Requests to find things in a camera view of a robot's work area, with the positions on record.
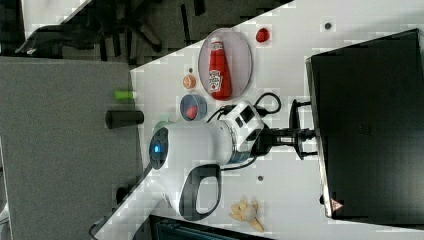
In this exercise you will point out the black cylinder upper left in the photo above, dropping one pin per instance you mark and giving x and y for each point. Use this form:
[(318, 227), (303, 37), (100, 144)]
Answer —
[(123, 118)]

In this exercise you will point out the small red strawberry toy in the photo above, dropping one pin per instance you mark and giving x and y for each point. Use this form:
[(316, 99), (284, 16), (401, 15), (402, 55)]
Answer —
[(262, 35)]

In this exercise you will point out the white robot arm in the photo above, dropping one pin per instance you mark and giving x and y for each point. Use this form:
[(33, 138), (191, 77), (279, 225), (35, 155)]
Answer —
[(183, 154)]

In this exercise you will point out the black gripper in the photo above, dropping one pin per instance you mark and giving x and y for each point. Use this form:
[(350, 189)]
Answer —
[(265, 139)]

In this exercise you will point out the blue metal table frame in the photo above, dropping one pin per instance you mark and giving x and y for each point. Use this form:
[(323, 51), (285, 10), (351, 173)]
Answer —
[(170, 229)]

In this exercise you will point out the orange slice toy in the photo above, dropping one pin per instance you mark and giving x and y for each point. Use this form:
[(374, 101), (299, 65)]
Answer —
[(189, 81)]

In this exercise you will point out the black silver toaster oven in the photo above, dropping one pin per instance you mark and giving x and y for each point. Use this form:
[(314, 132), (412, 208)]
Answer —
[(367, 109)]

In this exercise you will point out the green cylinder object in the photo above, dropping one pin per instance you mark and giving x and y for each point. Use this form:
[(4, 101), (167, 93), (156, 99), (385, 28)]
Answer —
[(125, 95)]

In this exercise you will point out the red toy strawberry in bowl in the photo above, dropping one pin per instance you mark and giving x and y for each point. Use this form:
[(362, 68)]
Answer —
[(191, 112)]

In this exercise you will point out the blue bowl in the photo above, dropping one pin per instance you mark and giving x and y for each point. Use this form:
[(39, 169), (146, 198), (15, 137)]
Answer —
[(190, 100)]

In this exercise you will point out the grey oval plate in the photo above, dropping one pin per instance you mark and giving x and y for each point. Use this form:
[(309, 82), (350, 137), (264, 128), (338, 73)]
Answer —
[(238, 56)]

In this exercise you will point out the red ketchup bottle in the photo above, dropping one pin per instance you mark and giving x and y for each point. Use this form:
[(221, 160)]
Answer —
[(219, 77)]

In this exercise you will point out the grey partition panel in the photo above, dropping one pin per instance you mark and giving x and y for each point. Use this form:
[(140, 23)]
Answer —
[(62, 165)]

